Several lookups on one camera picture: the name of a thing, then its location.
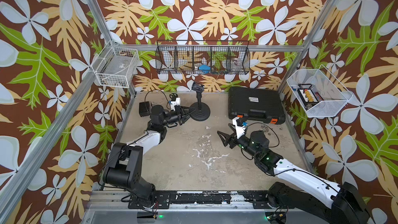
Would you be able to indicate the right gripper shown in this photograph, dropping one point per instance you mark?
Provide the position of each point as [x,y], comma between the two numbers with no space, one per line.
[228,136]

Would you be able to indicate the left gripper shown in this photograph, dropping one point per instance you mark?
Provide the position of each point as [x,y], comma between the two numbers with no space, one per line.
[181,115]

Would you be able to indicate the black microphone stand pole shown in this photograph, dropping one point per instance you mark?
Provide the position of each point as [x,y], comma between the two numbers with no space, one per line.
[173,96]

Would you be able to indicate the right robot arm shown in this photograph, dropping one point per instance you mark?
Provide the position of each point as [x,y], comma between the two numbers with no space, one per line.
[334,203]

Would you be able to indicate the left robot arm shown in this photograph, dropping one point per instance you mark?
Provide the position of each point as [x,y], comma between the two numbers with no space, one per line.
[124,168]

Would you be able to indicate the small black box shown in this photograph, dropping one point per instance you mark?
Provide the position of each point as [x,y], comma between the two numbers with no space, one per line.
[144,109]

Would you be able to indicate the blue object in basket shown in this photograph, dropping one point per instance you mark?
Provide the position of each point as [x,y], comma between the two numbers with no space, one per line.
[204,68]

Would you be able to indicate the black plastic tool case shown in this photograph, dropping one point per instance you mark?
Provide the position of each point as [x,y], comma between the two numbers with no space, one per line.
[256,104]

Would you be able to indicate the screw bit box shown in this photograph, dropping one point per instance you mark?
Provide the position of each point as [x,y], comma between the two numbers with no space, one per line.
[308,94]

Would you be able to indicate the white mesh basket right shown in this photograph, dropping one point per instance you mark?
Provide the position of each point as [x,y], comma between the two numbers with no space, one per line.
[335,95]

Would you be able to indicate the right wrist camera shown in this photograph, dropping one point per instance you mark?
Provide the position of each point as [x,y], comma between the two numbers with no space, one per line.
[240,126]

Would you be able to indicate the black wire basket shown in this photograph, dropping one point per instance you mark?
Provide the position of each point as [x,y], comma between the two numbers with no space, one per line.
[186,56]

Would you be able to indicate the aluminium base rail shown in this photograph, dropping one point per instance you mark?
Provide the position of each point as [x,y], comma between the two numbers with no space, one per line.
[192,207]

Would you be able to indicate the white wire basket left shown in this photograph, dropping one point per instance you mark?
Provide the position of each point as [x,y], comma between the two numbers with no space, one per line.
[115,65]

